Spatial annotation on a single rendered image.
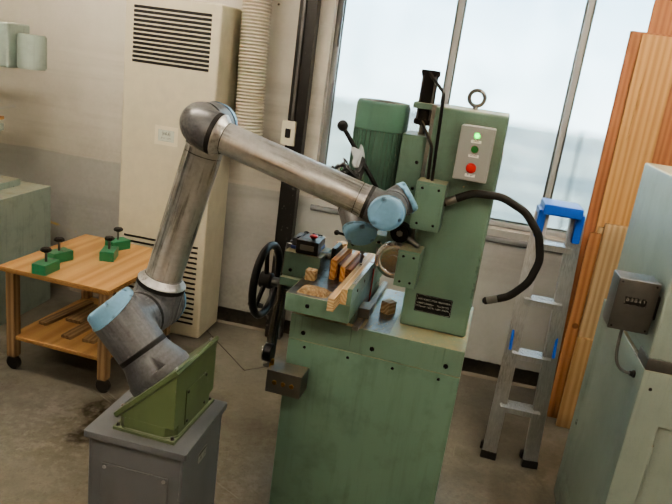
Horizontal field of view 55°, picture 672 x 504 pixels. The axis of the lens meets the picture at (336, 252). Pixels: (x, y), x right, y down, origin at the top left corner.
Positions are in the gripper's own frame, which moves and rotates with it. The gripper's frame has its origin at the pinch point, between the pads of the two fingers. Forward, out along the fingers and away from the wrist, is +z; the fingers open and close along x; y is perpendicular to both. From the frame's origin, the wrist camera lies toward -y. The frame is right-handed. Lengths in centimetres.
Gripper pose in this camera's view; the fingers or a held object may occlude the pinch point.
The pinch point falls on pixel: (343, 159)
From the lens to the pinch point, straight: 207.7
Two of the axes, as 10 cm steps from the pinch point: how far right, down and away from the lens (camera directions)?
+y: -6.0, -4.7, -6.4
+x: -7.8, 5.1, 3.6
